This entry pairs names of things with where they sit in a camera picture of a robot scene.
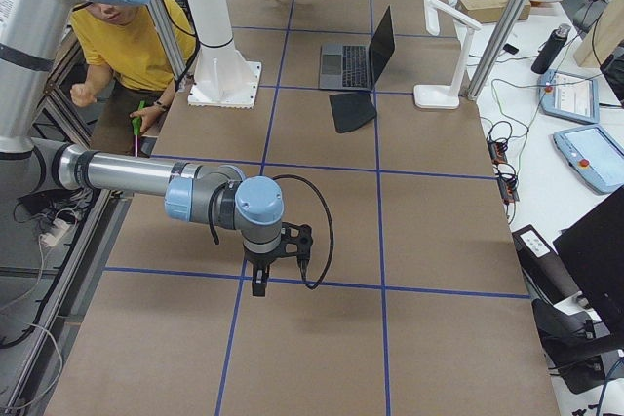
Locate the person in yellow shirt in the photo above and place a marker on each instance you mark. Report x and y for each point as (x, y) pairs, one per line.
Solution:
(122, 48)

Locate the blue teach pendant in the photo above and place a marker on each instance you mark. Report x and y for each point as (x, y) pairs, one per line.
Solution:
(568, 96)
(594, 154)

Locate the white power strip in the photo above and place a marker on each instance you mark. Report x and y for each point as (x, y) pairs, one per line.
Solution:
(57, 230)

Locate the orange circuit board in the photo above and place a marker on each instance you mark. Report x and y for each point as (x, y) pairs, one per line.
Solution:
(505, 174)

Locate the black water bottle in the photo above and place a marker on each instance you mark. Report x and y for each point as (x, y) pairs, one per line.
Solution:
(551, 49)

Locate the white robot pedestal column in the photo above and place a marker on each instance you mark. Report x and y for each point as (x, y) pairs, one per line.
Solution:
(222, 76)

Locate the far blue teach pendant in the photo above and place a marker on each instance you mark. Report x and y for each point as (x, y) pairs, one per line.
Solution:
(568, 96)

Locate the black box with white label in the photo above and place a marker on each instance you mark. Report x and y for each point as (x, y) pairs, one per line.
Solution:
(543, 265)

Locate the grey laptop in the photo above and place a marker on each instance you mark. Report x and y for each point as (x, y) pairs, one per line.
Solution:
(357, 67)

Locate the aluminium frame post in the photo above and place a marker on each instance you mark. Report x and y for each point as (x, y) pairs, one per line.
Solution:
(495, 43)

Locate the cardboard box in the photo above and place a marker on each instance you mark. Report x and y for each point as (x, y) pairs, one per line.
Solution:
(484, 11)

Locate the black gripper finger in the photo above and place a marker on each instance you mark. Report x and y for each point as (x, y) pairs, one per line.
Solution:
(259, 281)

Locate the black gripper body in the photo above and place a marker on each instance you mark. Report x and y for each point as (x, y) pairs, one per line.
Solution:
(259, 259)

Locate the black mouse pad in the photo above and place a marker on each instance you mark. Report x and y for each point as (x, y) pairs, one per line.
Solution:
(350, 111)

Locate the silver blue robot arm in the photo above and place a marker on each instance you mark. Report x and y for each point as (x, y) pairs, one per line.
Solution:
(220, 197)

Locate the black monitor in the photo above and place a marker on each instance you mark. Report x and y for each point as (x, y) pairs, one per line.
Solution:
(592, 252)

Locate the green stick tool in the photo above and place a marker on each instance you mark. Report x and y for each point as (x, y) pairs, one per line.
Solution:
(136, 123)

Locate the white desk lamp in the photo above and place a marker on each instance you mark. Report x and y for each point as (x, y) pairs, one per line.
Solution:
(449, 65)

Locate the near blue teach pendant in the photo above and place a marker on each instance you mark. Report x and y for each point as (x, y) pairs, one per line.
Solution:
(594, 154)

